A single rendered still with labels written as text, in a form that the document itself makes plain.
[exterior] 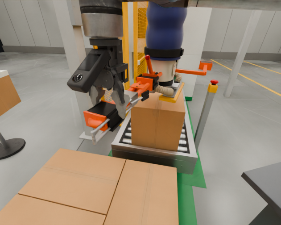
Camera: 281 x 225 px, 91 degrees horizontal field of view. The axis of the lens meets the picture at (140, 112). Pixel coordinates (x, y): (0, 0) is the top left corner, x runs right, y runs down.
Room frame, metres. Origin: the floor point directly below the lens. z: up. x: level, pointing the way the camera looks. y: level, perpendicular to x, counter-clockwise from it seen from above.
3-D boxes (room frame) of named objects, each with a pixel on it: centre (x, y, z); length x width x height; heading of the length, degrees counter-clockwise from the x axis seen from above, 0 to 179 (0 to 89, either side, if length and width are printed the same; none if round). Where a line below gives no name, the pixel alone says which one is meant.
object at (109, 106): (0.35, 0.11, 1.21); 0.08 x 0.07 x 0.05; 157
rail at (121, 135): (2.02, 0.01, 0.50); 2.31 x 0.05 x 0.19; 170
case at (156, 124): (1.16, -0.18, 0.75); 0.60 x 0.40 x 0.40; 169
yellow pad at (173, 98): (0.87, -0.22, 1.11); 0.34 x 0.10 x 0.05; 157
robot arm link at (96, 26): (0.38, 0.09, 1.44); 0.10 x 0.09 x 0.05; 66
